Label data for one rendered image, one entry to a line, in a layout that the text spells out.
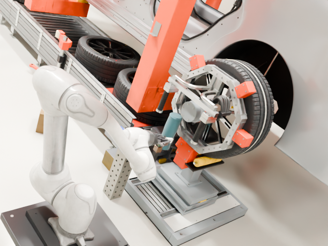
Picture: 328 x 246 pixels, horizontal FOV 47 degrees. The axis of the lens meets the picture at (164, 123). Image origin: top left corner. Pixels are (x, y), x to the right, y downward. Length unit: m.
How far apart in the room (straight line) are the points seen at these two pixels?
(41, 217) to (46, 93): 0.76
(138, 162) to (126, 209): 0.97
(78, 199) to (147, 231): 0.93
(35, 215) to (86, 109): 0.82
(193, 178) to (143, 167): 1.01
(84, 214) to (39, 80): 0.67
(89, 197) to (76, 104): 0.58
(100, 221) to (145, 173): 0.41
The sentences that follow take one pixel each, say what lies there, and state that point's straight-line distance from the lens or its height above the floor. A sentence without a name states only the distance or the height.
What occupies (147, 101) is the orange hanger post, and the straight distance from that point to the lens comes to 2.76.
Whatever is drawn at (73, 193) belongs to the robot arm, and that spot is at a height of 0.59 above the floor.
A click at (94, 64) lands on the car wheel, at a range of 3.63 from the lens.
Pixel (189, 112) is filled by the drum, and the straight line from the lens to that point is 2.29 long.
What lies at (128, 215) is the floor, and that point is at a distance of 2.68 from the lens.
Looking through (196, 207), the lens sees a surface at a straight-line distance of 2.79.
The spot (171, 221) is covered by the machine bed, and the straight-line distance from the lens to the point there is 2.65.
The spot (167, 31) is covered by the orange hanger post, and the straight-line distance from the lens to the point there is 2.55.
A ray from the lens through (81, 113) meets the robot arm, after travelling 1.38.
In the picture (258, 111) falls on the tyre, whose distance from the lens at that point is 2.31.
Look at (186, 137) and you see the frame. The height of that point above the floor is 0.61.
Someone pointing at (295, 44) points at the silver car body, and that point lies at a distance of 2.58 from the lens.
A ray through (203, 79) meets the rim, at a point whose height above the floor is 0.96.
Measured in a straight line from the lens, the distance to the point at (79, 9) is 4.49.
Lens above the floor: 1.79
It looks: 27 degrees down
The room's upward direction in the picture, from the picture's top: 22 degrees clockwise
